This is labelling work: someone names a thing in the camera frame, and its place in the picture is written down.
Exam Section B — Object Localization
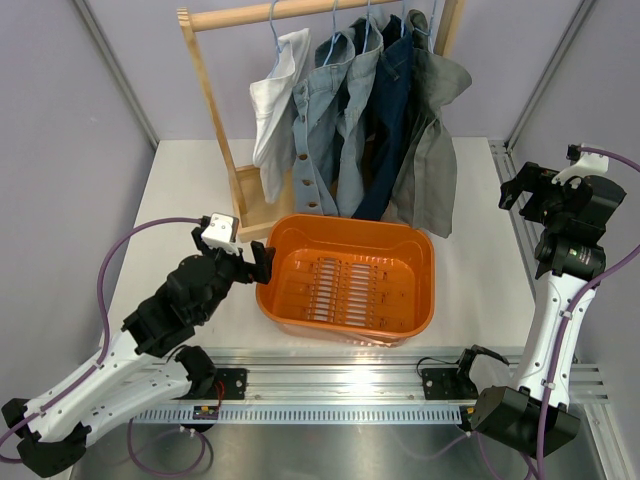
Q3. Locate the grey pleated skirt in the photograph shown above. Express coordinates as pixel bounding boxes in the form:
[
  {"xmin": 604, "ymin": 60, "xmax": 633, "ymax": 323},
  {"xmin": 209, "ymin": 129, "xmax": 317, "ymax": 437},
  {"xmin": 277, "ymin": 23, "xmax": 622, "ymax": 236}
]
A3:
[{"xmin": 390, "ymin": 9, "xmax": 472, "ymax": 238}]

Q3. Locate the light denim jacket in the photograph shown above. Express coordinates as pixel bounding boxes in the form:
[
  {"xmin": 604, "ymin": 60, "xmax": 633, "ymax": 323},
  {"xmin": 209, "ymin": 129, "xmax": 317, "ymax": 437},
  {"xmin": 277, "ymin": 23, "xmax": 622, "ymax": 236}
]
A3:
[{"xmin": 292, "ymin": 32, "xmax": 355, "ymax": 216}]

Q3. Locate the white shirt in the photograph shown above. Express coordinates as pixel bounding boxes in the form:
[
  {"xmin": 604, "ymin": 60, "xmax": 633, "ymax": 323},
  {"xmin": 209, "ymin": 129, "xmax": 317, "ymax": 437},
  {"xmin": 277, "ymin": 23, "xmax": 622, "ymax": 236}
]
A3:
[{"xmin": 249, "ymin": 28, "xmax": 311, "ymax": 204}]

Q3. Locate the dark blue denim garment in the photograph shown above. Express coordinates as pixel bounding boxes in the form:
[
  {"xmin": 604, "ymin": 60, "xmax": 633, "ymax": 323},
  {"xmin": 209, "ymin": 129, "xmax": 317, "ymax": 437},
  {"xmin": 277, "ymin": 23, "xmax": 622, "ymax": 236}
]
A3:
[{"xmin": 353, "ymin": 15, "xmax": 413, "ymax": 221}]

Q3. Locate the light blue grey-skirt hanger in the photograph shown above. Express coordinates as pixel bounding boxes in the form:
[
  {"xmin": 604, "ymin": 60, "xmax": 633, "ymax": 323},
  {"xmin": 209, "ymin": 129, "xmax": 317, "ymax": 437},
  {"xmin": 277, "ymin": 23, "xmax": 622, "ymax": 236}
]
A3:
[{"xmin": 409, "ymin": 0, "xmax": 440, "ymax": 53}]

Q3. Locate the light blue denim skirt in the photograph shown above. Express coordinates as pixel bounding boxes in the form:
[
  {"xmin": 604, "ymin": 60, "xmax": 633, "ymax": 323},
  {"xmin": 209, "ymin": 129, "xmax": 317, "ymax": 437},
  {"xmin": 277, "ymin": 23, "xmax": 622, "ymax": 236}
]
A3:
[{"xmin": 336, "ymin": 16, "xmax": 383, "ymax": 217}]

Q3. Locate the light blue dark-denim hanger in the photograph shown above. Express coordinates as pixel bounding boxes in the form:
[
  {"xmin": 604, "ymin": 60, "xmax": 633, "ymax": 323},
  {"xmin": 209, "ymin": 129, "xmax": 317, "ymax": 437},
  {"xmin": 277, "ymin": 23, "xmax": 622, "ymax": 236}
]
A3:
[{"xmin": 399, "ymin": 0, "xmax": 407, "ymax": 38}]

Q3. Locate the light blue shirt hanger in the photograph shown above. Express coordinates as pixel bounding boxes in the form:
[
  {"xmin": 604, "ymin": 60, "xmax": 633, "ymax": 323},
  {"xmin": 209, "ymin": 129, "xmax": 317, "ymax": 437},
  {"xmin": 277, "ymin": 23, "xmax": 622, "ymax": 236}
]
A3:
[{"xmin": 268, "ymin": 0, "xmax": 282, "ymax": 57}]

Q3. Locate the light blue jacket hanger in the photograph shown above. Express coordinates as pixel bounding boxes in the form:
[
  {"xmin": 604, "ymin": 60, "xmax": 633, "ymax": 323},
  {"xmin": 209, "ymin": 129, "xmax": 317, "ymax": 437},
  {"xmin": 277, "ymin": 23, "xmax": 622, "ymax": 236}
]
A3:
[{"xmin": 322, "ymin": 0, "xmax": 342, "ymax": 67}]

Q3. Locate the light blue skirt hanger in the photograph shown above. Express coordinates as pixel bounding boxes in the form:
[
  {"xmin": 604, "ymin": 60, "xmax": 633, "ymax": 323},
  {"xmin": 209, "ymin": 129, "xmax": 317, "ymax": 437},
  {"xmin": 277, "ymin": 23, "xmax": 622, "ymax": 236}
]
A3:
[{"xmin": 361, "ymin": 0, "xmax": 374, "ymax": 54}]

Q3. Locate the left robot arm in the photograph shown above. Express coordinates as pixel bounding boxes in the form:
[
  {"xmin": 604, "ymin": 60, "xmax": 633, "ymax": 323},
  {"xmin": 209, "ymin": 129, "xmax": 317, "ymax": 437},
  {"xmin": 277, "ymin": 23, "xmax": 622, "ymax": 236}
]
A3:
[{"xmin": 2, "ymin": 241, "xmax": 276, "ymax": 478}]

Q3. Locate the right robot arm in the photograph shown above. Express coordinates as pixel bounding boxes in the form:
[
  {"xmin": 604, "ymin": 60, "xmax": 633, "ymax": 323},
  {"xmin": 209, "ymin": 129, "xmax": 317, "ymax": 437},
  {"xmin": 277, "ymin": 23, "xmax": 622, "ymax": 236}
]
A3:
[{"xmin": 458, "ymin": 162, "xmax": 626, "ymax": 460}]

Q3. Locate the wooden clothes rack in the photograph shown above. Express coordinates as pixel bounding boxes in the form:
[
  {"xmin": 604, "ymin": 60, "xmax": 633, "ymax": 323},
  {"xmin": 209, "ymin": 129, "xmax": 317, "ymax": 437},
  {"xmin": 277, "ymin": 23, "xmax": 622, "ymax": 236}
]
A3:
[{"xmin": 175, "ymin": 0, "xmax": 468, "ymax": 243}]

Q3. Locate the orange plastic basket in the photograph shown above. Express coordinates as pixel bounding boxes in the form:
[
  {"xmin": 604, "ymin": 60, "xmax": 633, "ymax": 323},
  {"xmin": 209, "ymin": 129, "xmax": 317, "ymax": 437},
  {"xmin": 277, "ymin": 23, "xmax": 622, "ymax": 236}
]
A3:
[{"xmin": 256, "ymin": 214, "xmax": 436, "ymax": 347}]

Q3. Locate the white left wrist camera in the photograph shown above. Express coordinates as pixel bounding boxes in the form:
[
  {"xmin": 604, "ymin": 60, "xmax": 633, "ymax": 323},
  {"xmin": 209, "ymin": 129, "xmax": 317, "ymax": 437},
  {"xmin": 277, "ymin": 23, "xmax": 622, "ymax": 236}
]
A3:
[{"xmin": 192, "ymin": 212, "xmax": 241, "ymax": 256}]

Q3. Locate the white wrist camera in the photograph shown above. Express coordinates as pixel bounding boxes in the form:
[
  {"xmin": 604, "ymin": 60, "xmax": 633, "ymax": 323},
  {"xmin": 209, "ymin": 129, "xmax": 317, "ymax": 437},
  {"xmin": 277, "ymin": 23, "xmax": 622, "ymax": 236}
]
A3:
[
  {"xmin": 192, "ymin": 212, "xmax": 241, "ymax": 256},
  {"xmin": 551, "ymin": 144, "xmax": 609, "ymax": 186}
]

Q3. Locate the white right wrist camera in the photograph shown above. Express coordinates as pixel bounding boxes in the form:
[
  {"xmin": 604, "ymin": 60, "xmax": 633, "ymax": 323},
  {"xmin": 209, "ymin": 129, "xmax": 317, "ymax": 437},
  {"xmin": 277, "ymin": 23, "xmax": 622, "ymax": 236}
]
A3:
[{"xmin": 551, "ymin": 144, "xmax": 609, "ymax": 186}]

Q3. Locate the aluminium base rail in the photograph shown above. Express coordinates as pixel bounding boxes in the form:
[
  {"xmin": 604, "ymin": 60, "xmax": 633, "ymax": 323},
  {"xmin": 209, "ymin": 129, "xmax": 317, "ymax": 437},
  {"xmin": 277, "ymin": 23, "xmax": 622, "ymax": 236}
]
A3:
[{"xmin": 74, "ymin": 347, "xmax": 609, "ymax": 426}]

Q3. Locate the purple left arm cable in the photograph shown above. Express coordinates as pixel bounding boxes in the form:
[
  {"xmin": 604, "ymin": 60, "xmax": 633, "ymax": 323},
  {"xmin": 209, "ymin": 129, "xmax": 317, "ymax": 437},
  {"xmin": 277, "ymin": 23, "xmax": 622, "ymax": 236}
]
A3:
[{"xmin": 0, "ymin": 216, "xmax": 204, "ymax": 461}]

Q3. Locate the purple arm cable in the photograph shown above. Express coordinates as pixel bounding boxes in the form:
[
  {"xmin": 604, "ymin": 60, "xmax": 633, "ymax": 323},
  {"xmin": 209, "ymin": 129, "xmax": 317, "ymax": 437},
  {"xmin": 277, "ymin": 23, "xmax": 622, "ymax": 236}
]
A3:
[
  {"xmin": 537, "ymin": 146, "xmax": 640, "ymax": 480},
  {"xmin": 0, "ymin": 216, "xmax": 204, "ymax": 461}
]

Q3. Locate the aluminium corner post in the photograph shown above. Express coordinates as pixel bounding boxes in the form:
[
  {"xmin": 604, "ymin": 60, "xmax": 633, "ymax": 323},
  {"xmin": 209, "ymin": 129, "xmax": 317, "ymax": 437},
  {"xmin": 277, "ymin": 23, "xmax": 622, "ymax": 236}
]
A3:
[
  {"xmin": 70, "ymin": 0, "xmax": 160, "ymax": 151},
  {"xmin": 503, "ymin": 0, "xmax": 599, "ymax": 153}
]

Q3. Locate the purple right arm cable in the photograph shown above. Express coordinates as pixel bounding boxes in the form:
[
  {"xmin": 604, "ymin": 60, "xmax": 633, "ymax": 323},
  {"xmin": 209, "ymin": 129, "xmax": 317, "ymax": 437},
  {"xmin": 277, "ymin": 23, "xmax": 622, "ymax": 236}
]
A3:
[{"xmin": 537, "ymin": 146, "xmax": 640, "ymax": 480}]

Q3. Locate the left aluminium corner post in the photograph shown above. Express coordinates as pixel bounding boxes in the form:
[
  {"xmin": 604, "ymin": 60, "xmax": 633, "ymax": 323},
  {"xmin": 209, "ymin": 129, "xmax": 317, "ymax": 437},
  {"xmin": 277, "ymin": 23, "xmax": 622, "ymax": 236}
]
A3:
[{"xmin": 70, "ymin": 0, "xmax": 160, "ymax": 151}]

